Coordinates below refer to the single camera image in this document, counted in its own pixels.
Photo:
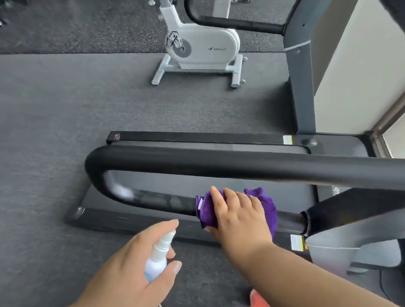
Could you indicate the person's right hand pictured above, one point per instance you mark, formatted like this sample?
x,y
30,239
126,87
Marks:
x,y
240,228

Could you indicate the person's left hand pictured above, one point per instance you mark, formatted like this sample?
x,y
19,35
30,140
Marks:
x,y
117,284

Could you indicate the purple microfibre cloth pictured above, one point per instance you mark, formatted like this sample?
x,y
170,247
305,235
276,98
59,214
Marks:
x,y
263,205

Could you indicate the white spray bottle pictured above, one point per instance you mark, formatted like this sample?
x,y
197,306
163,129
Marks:
x,y
155,268

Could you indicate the grey treadmill base with uprights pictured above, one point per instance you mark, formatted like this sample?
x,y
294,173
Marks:
x,y
301,83

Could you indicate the white exercise bike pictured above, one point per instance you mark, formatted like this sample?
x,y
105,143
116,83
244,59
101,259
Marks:
x,y
205,46

